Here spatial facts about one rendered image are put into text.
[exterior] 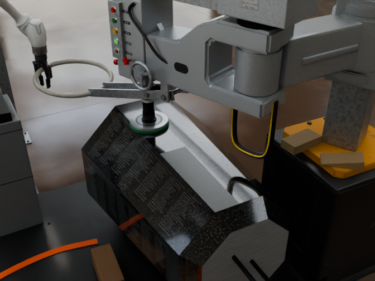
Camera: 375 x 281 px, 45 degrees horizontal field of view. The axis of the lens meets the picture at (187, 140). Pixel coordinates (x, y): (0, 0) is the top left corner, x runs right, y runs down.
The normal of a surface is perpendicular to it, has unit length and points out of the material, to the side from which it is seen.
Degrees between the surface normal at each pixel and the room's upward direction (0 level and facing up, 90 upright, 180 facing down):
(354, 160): 11
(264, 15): 90
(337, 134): 90
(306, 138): 0
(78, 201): 0
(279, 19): 90
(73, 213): 0
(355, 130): 90
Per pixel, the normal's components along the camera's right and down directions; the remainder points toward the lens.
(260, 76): -0.01, 0.53
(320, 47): 0.51, 0.46
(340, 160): -0.19, -0.85
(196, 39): -0.64, 0.41
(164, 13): 0.77, 0.34
